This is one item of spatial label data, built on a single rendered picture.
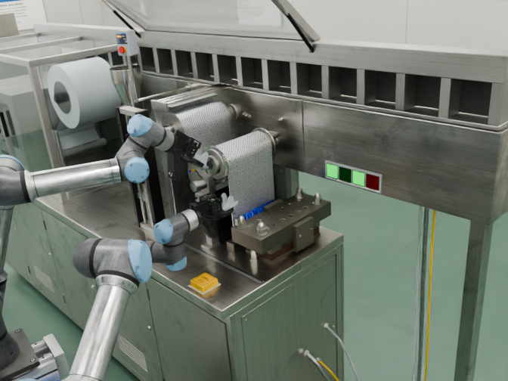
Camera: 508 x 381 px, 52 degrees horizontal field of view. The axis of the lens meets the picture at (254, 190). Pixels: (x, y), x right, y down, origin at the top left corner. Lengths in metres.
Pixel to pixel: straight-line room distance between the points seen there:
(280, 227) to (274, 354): 0.49
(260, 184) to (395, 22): 2.68
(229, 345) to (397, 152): 0.87
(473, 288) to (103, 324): 1.32
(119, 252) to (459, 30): 3.30
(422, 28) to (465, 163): 2.74
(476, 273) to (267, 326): 0.77
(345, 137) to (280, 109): 0.32
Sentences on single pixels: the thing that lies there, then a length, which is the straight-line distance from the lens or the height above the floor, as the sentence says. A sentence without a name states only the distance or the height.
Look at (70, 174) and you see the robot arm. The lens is 1.64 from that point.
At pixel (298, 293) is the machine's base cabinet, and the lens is 2.04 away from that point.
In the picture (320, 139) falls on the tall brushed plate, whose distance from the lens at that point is 2.01.
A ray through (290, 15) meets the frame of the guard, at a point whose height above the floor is 1.76.
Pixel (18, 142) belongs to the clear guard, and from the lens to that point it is 3.10.
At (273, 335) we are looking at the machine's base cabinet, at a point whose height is 0.66.
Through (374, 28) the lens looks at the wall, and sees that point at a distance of 4.60.
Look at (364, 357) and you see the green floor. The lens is 2.92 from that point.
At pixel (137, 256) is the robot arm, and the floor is 1.23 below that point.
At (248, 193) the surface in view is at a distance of 2.04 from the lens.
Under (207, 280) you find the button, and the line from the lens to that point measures 1.87.
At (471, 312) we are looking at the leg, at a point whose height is 0.68.
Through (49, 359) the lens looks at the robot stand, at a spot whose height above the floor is 0.76.
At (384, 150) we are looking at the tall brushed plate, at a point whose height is 1.31.
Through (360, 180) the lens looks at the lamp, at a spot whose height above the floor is 1.18.
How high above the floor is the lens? 1.94
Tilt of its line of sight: 24 degrees down
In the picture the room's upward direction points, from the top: 5 degrees counter-clockwise
